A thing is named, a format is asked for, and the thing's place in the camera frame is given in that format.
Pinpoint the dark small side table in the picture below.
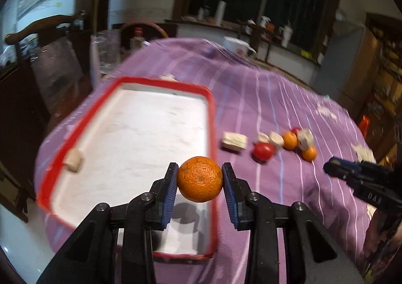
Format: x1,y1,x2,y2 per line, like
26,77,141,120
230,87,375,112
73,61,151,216
238,21,283,62

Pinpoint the white thermos bottle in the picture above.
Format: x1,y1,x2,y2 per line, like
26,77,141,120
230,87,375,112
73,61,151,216
279,22,293,48

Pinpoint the orange red object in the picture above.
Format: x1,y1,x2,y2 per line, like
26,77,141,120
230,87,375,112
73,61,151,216
358,115,371,139

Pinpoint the red capped bottle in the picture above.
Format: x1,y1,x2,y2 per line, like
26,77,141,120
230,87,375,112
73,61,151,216
130,27,144,53

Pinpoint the cream knitted cloth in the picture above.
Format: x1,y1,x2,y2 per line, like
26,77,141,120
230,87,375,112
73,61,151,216
351,144,377,164

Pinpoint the wooden chair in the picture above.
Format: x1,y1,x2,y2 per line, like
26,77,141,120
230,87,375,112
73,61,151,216
5,12,91,114

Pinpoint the white spray bottle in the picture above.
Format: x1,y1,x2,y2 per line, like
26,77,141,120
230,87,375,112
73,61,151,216
260,16,271,29

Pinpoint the purple striped tablecloth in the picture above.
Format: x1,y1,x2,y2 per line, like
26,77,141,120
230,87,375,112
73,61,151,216
35,38,370,268

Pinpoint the round beige chunk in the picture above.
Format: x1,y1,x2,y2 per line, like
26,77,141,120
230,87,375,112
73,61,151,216
269,132,284,151

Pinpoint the red tomato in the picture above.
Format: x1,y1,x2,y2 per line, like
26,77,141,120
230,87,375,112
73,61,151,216
252,141,275,161
292,127,302,135

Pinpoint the red rimmed white tray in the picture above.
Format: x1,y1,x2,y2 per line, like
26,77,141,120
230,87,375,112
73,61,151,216
37,76,217,250

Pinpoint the beige cube block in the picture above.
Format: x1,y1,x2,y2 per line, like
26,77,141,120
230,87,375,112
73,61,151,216
296,128,314,151

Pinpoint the small beige block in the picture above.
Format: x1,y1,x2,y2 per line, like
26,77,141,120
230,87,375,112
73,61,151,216
258,132,271,143

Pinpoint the white mug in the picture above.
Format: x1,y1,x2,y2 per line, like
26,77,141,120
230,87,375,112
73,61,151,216
224,36,257,58

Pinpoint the large beige layered block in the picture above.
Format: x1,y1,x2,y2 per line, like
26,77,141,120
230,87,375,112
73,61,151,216
221,132,247,152

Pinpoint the orange mandarin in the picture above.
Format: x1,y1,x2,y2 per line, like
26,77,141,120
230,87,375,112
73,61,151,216
281,131,298,151
177,156,224,203
302,145,318,162

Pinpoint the white paper roll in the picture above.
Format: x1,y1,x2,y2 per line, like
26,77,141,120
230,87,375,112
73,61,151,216
214,1,226,26

